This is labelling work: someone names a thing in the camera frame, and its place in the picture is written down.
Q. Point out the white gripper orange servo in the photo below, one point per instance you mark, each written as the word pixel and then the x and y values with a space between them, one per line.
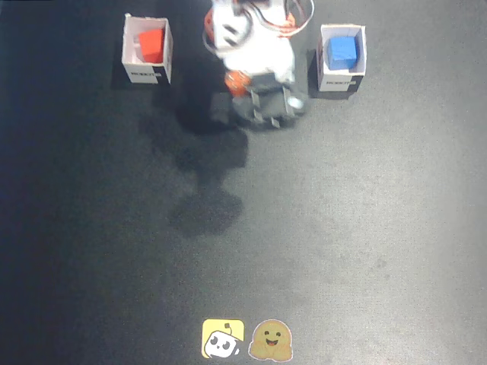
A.
pixel 269 106

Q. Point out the blue cube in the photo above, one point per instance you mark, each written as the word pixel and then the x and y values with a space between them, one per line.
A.
pixel 342 53

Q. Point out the red cube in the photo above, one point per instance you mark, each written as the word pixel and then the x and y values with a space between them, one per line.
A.
pixel 152 45

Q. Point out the white and orange robot arm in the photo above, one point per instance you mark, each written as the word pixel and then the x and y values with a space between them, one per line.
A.
pixel 247 23

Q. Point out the white cardboard box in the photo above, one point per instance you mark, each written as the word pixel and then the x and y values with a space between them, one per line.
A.
pixel 146 74
pixel 340 80

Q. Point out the hugging face emoji sticker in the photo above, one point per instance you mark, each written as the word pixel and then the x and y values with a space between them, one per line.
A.
pixel 271 340

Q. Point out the yellow robot face sticker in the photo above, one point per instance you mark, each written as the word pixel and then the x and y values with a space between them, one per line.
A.
pixel 222 338

